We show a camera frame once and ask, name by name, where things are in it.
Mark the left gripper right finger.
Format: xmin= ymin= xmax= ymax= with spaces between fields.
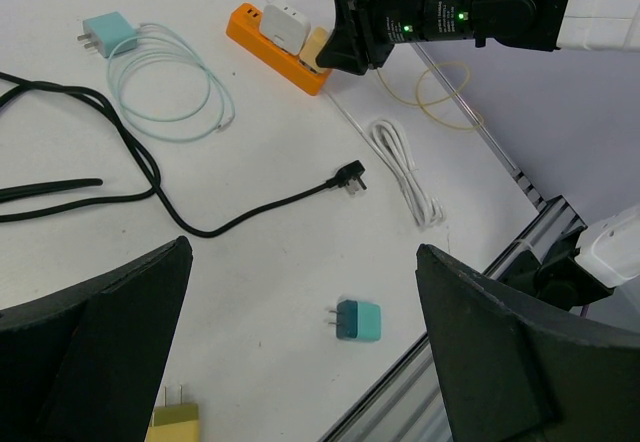
xmin=416 ymin=244 xmax=639 ymax=441

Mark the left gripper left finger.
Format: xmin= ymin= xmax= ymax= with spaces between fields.
xmin=1 ymin=237 xmax=193 ymax=441

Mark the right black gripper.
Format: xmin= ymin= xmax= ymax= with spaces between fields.
xmin=316 ymin=0 xmax=535 ymax=76

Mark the tan yellow charger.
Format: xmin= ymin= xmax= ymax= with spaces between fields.
xmin=299 ymin=27 xmax=329 ymax=74

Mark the white dual usb charger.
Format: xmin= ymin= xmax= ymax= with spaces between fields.
xmin=259 ymin=1 xmax=311 ymax=56

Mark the yellow olive charger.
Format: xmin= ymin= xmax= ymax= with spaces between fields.
xmin=144 ymin=385 xmax=200 ymax=442

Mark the orange power strip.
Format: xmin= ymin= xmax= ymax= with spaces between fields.
xmin=226 ymin=3 xmax=331 ymax=96

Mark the dark teal charger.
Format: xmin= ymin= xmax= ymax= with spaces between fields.
xmin=330 ymin=299 xmax=382 ymax=343

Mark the light teal charger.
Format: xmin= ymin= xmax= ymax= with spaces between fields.
xmin=77 ymin=12 xmax=138 ymax=59

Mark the white power strip cable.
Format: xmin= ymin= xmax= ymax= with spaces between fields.
xmin=324 ymin=91 xmax=447 ymax=230

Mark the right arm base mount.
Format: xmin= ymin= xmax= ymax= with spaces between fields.
xmin=498 ymin=227 xmax=614 ymax=311

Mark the yellow thin cable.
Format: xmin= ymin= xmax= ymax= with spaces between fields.
xmin=375 ymin=59 xmax=486 ymax=133

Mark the aluminium right rail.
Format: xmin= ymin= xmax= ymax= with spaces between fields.
xmin=319 ymin=41 xmax=591 ymax=442

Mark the black power cable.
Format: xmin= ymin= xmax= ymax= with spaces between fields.
xmin=0 ymin=71 xmax=369 ymax=239

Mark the light teal usb cable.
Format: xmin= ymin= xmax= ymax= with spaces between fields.
xmin=106 ymin=21 xmax=237 ymax=144

